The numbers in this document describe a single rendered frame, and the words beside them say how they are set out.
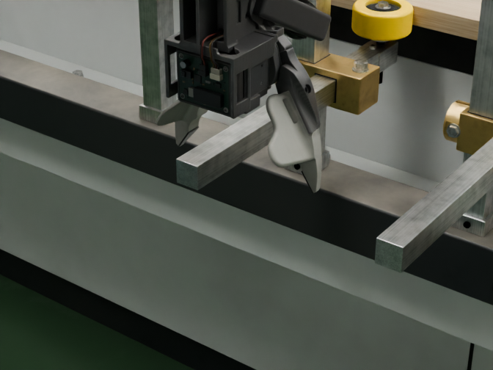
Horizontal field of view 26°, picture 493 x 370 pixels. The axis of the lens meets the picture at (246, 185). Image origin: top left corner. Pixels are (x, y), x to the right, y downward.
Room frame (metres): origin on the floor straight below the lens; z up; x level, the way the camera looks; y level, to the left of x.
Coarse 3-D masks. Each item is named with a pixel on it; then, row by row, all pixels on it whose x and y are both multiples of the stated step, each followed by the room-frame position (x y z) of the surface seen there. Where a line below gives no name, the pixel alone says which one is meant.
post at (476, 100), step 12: (492, 0) 1.12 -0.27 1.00; (492, 12) 1.12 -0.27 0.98; (480, 24) 1.12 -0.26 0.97; (492, 24) 1.11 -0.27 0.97; (480, 36) 1.12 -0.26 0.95; (492, 36) 1.11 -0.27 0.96; (480, 48) 1.12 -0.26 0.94; (492, 48) 1.11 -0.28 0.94; (480, 60) 1.12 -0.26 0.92; (492, 60) 1.11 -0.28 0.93; (480, 72) 1.12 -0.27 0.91; (492, 72) 1.11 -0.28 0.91; (480, 84) 1.12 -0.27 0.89; (492, 84) 1.11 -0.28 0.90; (480, 96) 1.12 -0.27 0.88; (492, 96) 1.11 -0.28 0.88; (480, 108) 1.12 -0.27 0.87; (492, 108) 1.11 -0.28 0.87; (468, 156) 1.12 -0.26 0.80; (492, 192) 1.12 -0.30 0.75; (480, 204) 1.11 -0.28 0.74; (492, 204) 1.12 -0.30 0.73; (480, 216) 1.11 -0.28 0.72
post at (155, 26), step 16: (144, 0) 1.42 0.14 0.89; (160, 0) 1.41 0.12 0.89; (144, 16) 1.42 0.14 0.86; (160, 16) 1.41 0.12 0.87; (144, 32) 1.42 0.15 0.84; (160, 32) 1.41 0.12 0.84; (144, 48) 1.42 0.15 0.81; (160, 48) 1.41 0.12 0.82; (144, 64) 1.42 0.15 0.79; (160, 64) 1.41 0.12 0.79; (144, 80) 1.42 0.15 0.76; (160, 80) 1.41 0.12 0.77; (144, 96) 1.42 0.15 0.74; (160, 96) 1.41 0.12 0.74; (144, 112) 1.42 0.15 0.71; (160, 112) 1.40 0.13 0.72
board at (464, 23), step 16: (336, 0) 1.43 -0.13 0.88; (352, 0) 1.42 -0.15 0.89; (416, 0) 1.38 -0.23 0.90; (432, 0) 1.38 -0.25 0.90; (448, 0) 1.38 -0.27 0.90; (464, 0) 1.38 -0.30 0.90; (480, 0) 1.38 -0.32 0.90; (416, 16) 1.36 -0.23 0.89; (432, 16) 1.34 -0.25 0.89; (448, 16) 1.33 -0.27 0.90; (464, 16) 1.32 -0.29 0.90; (448, 32) 1.33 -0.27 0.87; (464, 32) 1.31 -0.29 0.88
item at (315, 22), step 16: (256, 0) 0.82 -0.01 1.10; (272, 0) 0.82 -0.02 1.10; (288, 0) 0.84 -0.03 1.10; (304, 0) 0.89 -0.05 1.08; (272, 16) 0.83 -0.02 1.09; (288, 16) 0.84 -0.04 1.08; (304, 16) 0.86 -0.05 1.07; (320, 16) 0.88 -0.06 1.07; (288, 32) 0.88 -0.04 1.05; (304, 32) 0.87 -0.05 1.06; (320, 32) 0.88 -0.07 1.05
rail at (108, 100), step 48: (0, 96) 1.58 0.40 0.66; (48, 96) 1.51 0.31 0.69; (96, 96) 1.50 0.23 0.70; (96, 144) 1.46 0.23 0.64; (144, 144) 1.40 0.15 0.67; (192, 144) 1.34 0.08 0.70; (240, 192) 1.29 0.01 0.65; (288, 192) 1.24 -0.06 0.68; (336, 192) 1.21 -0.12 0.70; (384, 192) 1.21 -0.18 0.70; (336, 240) 1.20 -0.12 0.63; (480, 240) 1.09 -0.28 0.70; (480, 288) 1.08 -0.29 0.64
